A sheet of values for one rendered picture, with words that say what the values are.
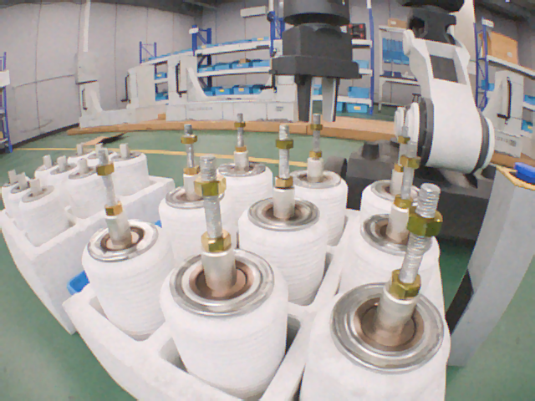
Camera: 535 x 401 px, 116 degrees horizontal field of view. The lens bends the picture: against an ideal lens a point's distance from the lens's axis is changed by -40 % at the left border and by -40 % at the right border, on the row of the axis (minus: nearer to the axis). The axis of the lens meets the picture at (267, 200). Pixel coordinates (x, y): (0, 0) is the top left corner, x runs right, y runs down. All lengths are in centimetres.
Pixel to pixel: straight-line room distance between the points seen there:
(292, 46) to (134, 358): 36
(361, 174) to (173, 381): 58
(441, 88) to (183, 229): 53
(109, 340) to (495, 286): 44
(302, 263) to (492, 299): 27
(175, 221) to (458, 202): 61
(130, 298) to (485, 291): 40
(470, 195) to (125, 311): 70
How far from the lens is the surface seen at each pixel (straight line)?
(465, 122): 55
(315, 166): 37
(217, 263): 18
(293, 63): 33
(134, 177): 61
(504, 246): 36
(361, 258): 24
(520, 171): 36
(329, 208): 36
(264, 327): 18
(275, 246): 25
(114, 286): 25
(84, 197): 55
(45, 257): 49
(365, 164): 68
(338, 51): 36
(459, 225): 73
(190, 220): 30
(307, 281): 29
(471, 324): 43
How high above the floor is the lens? 38
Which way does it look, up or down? 24 degrees down
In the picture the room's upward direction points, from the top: 1 degrees counter-clockwise
